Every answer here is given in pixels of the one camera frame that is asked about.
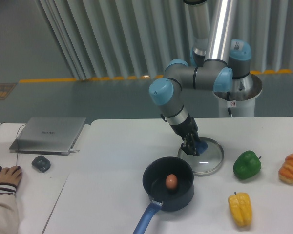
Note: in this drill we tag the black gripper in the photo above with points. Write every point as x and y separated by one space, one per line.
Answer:
188 131

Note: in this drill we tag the glass pot lid blue knob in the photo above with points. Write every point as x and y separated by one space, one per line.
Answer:
210 159

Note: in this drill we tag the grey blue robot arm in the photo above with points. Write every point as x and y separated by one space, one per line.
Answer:
225 60

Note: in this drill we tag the striped cream sleeve forearm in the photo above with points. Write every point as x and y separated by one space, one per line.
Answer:
9 217

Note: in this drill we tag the person's hand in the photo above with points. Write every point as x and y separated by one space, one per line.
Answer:
11 176

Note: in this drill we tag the brown egg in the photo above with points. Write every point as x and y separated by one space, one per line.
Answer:
171 182

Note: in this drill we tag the dark blue saucepan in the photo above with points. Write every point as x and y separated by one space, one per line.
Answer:
161 198

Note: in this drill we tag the green bell pepper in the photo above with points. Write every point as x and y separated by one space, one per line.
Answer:
247 165

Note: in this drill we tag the yellow bell pepper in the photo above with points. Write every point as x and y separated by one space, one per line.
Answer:
240 208

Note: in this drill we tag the orange croissant bread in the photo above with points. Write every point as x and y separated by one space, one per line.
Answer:
285 173

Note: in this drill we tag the silver laptop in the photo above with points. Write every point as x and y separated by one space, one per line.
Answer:
48 135

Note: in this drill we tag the dark earbuds case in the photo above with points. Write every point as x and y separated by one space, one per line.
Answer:
41 163

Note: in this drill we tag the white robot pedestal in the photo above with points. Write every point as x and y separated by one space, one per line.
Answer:
240 100

